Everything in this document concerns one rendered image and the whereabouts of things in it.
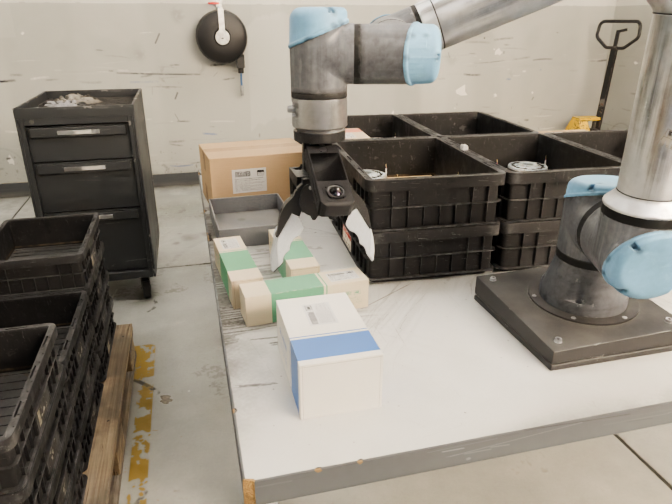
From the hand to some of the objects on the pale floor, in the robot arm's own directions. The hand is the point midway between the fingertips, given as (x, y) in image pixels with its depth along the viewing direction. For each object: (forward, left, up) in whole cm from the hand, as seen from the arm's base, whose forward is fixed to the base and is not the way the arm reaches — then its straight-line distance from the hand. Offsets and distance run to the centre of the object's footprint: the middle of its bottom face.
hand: (324, 269), depth 83 cm
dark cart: (+201, +58, -98) cm, 231 cm away
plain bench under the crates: (+53, -64, -94) cm, 125 cm away
